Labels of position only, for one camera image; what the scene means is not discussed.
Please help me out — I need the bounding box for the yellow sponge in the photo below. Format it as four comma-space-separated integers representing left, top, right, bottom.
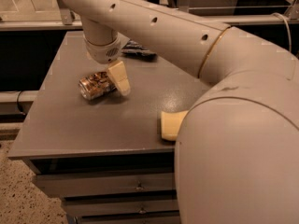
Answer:
161, 111, 188, 141

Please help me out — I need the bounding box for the grey drawer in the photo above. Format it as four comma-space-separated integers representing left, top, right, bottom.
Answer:
78, 213, 180, 224
63, 197, 178, 217
33, 173, 175, 198

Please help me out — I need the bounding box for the blue chip bag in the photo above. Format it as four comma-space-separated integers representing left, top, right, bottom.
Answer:
121, 40, 156, 59

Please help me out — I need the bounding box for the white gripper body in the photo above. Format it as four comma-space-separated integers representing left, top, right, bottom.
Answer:
84, 35, 121, 64

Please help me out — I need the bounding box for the top grey drawer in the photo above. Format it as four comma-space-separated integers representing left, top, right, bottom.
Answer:
33, 173, 175, 198

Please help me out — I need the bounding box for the orange soda can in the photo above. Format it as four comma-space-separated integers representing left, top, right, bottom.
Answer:
78, 72, 116, 101

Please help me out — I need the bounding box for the grey metal railing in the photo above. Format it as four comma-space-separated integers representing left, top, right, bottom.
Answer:
0, 0, 298, 28

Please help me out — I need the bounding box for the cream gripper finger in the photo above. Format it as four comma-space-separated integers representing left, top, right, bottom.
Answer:
107, 60, 131, 96

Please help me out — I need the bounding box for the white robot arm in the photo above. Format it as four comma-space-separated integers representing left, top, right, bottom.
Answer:
63, 0, 299, 224

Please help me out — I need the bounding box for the bottom grey drawer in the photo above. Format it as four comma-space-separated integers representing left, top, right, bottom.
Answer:
78, 213, 180, 224

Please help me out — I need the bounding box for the middle grey drawer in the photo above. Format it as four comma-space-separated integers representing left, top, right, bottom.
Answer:
63, 197, 178, 217

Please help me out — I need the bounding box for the white cable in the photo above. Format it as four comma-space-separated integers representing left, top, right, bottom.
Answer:
270, 12, 293, 54

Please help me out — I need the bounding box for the grey drawer cabinet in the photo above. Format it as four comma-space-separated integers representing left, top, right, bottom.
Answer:
8, 32, 206, 224

